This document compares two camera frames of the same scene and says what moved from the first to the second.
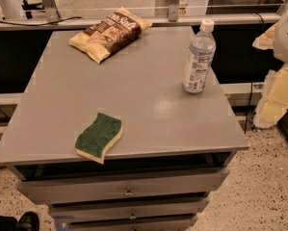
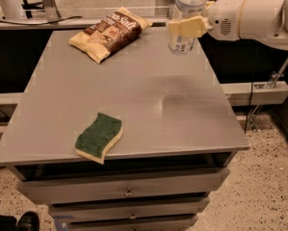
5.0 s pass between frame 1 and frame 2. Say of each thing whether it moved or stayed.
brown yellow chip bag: stayed
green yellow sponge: stayed
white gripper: moved
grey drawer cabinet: stayed
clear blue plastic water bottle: moved
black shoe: stayed
